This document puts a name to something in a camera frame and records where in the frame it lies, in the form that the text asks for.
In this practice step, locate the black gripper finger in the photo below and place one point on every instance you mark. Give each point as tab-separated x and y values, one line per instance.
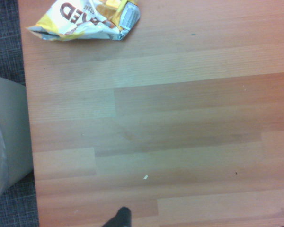
121	218

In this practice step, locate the white yellow chip bag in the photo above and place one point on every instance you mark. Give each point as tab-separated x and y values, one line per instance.
85	21

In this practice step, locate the white plastic trash bin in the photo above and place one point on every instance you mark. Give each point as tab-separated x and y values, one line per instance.
14	118

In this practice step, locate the small white paper scrap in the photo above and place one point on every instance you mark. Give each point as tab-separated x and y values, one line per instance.
145	177

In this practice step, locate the wooden coffee table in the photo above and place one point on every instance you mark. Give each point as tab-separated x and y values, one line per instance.
180	118

